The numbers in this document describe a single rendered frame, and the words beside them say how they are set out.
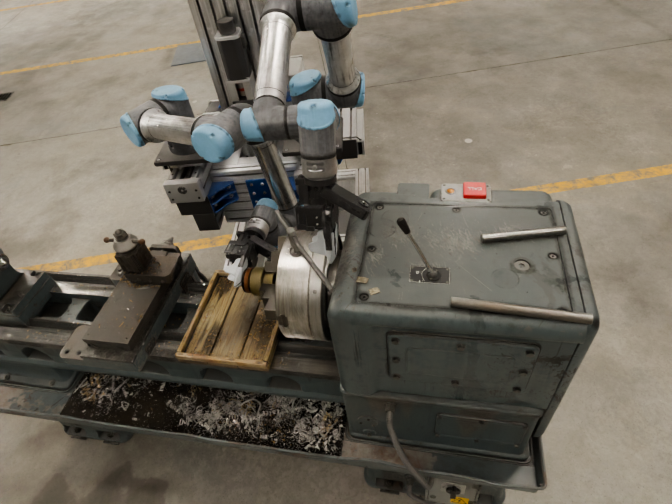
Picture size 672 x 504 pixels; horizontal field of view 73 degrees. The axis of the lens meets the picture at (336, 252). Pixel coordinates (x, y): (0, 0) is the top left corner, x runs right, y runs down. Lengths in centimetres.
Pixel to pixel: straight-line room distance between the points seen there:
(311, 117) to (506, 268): 56
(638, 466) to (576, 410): 29
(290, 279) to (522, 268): 56
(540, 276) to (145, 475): 194
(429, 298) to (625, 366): 170
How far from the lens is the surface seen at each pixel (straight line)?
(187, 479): 237
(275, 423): 168
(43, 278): 202
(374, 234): 119
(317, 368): 142
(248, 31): 180
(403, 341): 111
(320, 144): 94
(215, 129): 138
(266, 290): 131
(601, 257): 307
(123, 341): 156
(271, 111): 106
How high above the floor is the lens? 208
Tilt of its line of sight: 45 degrees down
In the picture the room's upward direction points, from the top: 9 degrees counter-clockwise
